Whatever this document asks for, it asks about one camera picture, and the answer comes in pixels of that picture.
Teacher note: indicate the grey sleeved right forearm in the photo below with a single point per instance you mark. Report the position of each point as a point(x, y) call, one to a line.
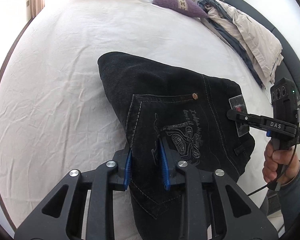
point(289, 197)

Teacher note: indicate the purple cushion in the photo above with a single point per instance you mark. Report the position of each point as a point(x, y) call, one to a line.
point(185, 7)

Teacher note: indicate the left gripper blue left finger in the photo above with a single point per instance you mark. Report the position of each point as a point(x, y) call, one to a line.
point(123, 175)

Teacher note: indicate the black denim pants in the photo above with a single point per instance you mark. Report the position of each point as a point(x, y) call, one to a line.
point(153, 100)

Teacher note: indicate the right hand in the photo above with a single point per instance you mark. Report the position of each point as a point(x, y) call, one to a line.
point(280, 157)

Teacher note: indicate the white bed sheet mattress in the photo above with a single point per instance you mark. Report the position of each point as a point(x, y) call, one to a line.
point(54, 114)

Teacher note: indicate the black camera box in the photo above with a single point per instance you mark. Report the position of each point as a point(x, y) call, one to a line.
point(284, 103)

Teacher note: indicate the dark grey headboard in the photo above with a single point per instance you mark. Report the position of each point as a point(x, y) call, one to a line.
point(290, 65)

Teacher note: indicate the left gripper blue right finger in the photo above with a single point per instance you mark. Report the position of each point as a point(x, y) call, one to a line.
point(169, 160)

